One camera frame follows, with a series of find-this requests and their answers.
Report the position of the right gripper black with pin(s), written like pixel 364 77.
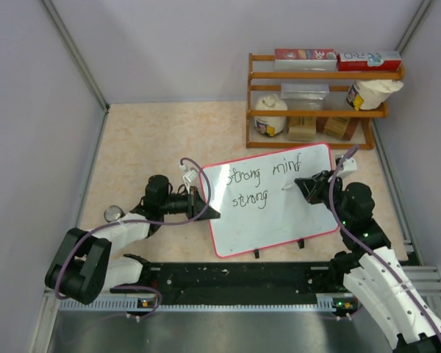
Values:
pixel 314 185

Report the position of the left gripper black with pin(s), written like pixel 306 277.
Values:
pixel 195 203

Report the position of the whiteboard with pink frame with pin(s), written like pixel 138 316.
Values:
pixel 255 212

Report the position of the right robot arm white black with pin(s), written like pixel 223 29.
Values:
pixel 369 268

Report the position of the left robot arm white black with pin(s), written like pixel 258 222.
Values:
pixel 81 268

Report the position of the brown cardboard box left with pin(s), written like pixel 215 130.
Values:
pixel 301 128

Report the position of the brown cardboard box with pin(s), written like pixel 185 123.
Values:
pixel 301 128
pixel 341 127

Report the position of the brown cardboard box right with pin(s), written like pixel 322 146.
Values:
pixel 341 127

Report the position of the clear plastic container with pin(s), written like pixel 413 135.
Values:
pixel 304 96

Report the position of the white flour bag upper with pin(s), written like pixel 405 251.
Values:
pixel 369 94

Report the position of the red foil box left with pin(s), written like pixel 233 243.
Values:
pixel 305 60

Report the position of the wooden shelf rack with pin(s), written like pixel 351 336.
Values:
pixel 267 114

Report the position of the red white box right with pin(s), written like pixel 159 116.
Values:
pixel 369 61

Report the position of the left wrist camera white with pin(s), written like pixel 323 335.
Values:
pixel 189 175

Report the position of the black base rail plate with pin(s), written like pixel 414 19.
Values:
pixel 236 283

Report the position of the grey slotted cable duct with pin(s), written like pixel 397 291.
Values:
pixel 112 304

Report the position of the aluminium frame post left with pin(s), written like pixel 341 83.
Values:
pixel 74 53

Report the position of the aluminium frame post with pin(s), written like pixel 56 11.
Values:
pixel 413 26
pixel 74 53

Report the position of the aluminium frame post right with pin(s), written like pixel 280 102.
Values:
pixel 413 26

